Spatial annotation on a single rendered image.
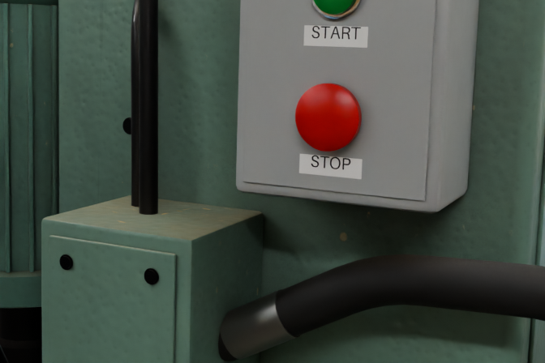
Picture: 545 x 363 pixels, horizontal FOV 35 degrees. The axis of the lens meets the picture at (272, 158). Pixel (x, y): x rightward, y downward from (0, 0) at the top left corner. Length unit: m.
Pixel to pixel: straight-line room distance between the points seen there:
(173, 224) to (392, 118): 0.13
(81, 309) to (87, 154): 0.16
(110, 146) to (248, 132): 0.18
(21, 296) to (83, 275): 0.20
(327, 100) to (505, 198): 0.11
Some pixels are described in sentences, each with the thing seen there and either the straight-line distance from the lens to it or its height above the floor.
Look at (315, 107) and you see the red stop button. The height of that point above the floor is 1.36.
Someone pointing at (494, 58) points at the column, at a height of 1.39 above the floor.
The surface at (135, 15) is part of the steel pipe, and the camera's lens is 0.49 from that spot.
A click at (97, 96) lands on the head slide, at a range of 0.58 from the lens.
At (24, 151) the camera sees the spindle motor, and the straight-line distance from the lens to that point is 0.63.
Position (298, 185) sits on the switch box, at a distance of 0.40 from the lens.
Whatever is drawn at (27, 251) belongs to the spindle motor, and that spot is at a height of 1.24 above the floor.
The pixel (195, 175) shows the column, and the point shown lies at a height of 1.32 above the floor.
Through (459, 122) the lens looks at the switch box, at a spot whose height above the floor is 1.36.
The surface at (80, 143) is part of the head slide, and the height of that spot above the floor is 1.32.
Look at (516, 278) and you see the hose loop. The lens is 0.40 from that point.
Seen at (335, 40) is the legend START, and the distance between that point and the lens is 0.39.
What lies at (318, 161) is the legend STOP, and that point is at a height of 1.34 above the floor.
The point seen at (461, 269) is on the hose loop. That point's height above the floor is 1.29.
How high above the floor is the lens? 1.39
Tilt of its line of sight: 8 degrees down
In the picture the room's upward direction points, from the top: 2 degrees clockwise
